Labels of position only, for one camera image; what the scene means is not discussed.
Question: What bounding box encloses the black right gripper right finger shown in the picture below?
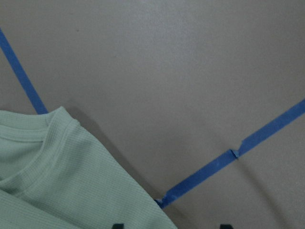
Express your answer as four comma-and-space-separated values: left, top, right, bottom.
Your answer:
219, 224, 233, 229

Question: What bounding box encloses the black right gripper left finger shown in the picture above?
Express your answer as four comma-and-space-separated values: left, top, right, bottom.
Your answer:
112, 223, 124, 229

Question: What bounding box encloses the olive green long-sleeve shirt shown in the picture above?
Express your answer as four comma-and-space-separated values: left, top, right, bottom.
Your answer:
0, 107, 175, 229

